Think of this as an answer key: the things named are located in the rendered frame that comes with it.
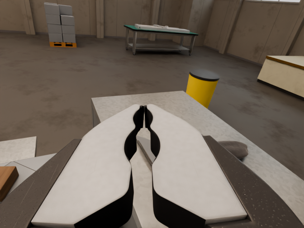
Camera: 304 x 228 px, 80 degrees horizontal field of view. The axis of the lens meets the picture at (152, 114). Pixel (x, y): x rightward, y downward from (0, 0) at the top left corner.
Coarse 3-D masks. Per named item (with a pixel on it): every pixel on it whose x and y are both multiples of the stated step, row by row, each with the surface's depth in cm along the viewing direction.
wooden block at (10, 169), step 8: (0, 168) 69; (8, 168) 70; (16, 168) 72; (0, 176) 66; (8, 176) 67; (16, 176) 72; (0, 184) 64; (8, 184) 67; (0, 192) 62; (0, 200) 63
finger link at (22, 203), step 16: (48, 160) 7; (64, 160) 7; (32, 176) 7; (48, 176) 7; (16, 192) 6; (32, 192) 6; (48, 192) 6; (0, 208) 6; (16, 208) 6; (32, 208) 6; (0, 224) 5; (16, 224) 5; (32, 224) 5
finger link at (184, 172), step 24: (168, 120) 10; (168, 144) 8; (192, 144) 8; (168, 168) 7; (192, 168) 7; (216, 168) 7; (168, 192) 6; (192, 192) 6; (216, 192) 6; (168, 216) 6; (192, 216) 5; (216, 216) 5; (240, 216) 5
